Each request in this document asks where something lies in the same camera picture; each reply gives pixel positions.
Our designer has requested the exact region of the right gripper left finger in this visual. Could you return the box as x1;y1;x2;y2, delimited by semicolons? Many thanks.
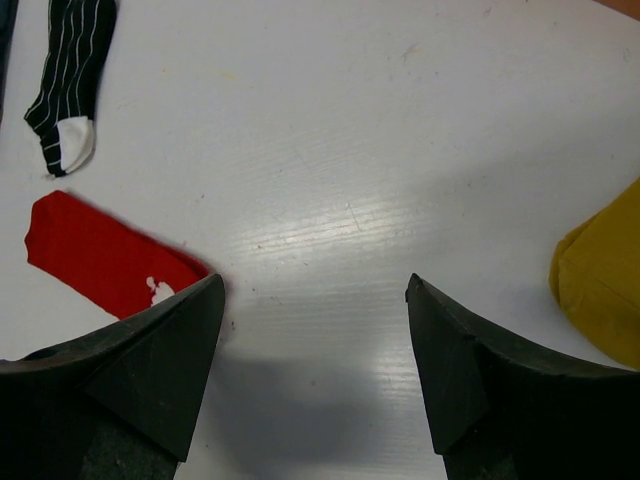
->
1;274;225;479

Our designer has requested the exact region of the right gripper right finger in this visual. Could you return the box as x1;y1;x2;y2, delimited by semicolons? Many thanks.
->
405;276;639;479

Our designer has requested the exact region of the red sock with santa pattern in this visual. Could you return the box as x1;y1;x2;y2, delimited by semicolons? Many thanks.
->
25;190;210;320

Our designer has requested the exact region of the yellow sock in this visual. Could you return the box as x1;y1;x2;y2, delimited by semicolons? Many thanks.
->
549;182;639;370

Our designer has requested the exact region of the black white striped sock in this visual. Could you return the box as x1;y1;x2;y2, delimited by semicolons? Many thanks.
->
24;0;118;178

